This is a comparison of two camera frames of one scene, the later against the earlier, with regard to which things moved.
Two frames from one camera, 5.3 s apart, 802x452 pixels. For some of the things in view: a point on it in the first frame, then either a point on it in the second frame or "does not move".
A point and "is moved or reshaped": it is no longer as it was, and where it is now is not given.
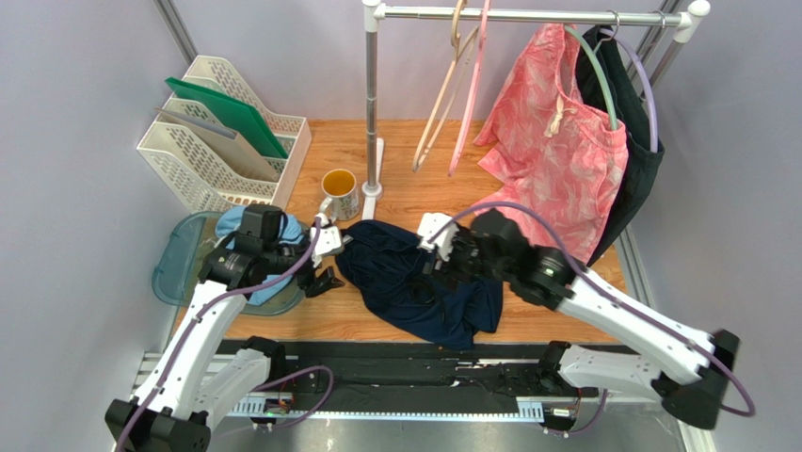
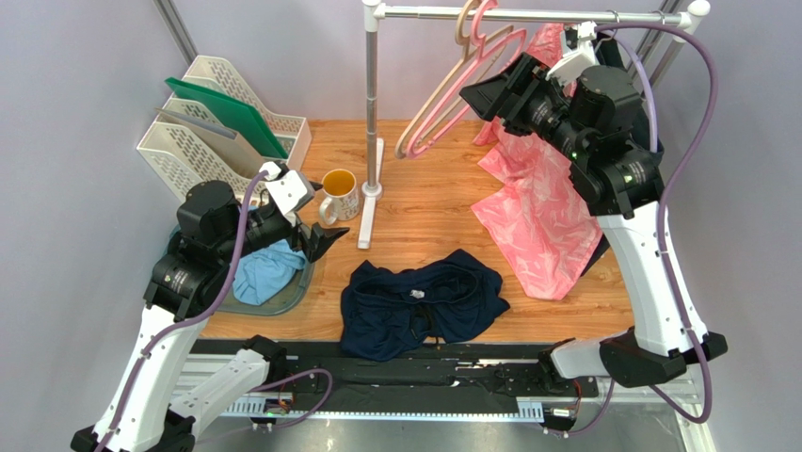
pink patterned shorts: (557, 155) does not move
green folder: (235, 114) does not move
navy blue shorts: (385, 266) is moved or reshaped
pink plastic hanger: (471, 95) to (479, 39)
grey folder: (224, 141) does not move
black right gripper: (442, 265) to (512, 97)
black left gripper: (313, 286) to (320, 238)
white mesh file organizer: (222, 146) does not move
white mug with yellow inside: (340, 187) does not move
